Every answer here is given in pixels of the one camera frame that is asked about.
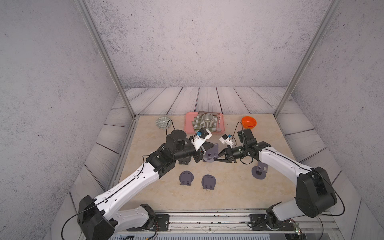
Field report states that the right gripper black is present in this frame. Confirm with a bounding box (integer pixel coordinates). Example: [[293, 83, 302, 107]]
[[213, 145, 248, 164]]

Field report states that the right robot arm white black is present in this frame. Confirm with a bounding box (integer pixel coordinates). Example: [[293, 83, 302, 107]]
[[216, 129, 337, 230]]

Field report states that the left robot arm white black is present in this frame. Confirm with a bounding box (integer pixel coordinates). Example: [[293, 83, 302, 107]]
[[77, 128, 212, 240]]

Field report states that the metal spoon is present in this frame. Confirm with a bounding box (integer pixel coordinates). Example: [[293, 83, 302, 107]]
[[216, 115, 222, 133]]

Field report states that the green checkered cloth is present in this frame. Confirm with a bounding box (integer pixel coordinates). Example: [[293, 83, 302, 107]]
[[193, 115, 218, 133]]

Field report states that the striped ceramic cup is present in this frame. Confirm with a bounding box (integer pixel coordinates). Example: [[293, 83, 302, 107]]
[[201, 114, 215, 128]]

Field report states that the pink tray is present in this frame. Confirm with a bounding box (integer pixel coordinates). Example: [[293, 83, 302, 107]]
[[184, 113, 226, 135]]

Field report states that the orange bowl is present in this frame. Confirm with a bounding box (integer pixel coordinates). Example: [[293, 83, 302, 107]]
[[241, 116, 257, 129]]

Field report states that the brown wooden spoon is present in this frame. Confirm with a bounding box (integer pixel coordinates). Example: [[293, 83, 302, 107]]
[[198, 111, 221, 116]]

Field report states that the green patterned dish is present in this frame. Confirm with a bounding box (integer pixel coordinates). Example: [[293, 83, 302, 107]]
[[155, 116, 172, 130]]

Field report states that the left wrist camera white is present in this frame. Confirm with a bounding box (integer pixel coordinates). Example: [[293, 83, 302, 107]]
[[191, 128, 212, 151]]

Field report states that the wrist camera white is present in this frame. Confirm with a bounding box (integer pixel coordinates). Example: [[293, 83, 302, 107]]
[[191, 128, 212, 151], [219, 134, 234, 148]]

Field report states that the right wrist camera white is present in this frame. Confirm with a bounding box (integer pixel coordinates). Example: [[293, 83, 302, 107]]
[[219, 134, 234, 148]]

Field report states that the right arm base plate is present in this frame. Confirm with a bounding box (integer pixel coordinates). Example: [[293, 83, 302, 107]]
[[247, 214, 294, 231]]

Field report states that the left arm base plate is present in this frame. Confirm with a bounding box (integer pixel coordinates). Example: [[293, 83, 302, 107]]
[[127, 214, 170, 232]]

